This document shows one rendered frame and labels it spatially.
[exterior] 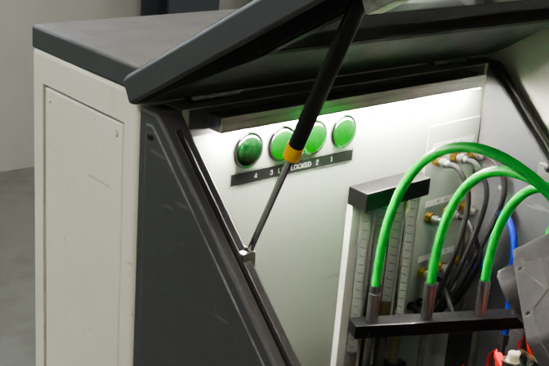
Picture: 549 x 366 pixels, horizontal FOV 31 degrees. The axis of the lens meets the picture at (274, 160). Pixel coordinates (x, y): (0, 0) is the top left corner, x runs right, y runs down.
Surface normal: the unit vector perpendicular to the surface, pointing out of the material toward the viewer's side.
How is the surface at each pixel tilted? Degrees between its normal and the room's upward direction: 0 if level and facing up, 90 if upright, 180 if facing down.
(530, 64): 90
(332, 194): 90
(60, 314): 90
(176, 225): 90
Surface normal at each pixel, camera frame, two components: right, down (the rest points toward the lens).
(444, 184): 0.65, 0.29
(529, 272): -0.57, -0.75
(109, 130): -0.75, 0.16
